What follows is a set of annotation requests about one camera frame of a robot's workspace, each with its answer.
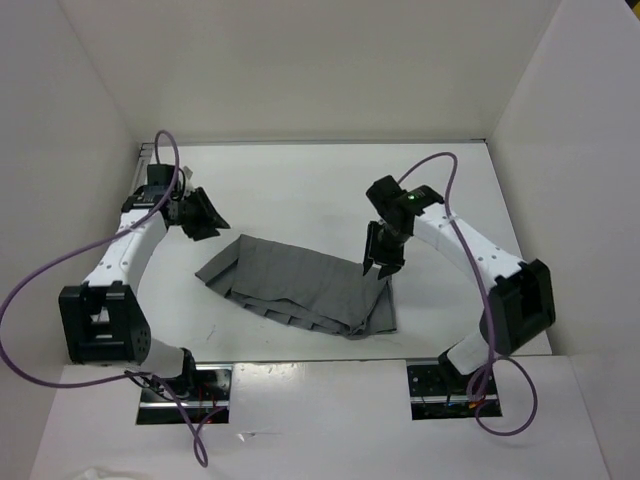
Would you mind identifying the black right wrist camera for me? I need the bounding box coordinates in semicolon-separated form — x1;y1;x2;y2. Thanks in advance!
365;175;406;217

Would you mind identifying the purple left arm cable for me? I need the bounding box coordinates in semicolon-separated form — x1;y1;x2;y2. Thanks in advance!
0;129;231;469

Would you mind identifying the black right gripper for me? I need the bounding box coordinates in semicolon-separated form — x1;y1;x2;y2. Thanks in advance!
363;220;410;279

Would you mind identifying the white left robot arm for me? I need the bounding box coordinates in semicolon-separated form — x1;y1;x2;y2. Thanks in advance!
58;164;229;400

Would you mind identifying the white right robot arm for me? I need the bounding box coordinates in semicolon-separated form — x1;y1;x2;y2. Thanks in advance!
363;176;556;398

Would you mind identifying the grey pleated skirt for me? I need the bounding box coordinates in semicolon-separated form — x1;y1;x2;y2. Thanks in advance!
195;235;397;340

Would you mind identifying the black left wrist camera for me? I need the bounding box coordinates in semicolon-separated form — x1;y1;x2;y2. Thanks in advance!
144;163;181;193

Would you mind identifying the white crumpled cloth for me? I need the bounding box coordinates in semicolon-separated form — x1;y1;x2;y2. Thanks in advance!
71;467;146;480

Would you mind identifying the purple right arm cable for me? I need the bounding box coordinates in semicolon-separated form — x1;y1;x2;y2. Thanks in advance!
397;152;537;437

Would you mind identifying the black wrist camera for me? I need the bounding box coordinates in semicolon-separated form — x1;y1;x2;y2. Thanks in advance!
365;175;406;217
144;163;181;193

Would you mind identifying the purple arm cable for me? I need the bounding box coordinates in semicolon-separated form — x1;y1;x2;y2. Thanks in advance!
397;152;537;437
0;129;231;469

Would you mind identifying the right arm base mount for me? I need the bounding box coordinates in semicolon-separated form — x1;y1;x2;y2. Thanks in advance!
406;361;502;421

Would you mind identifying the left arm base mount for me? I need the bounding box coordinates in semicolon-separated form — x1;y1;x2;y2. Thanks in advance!
136;363;233;426

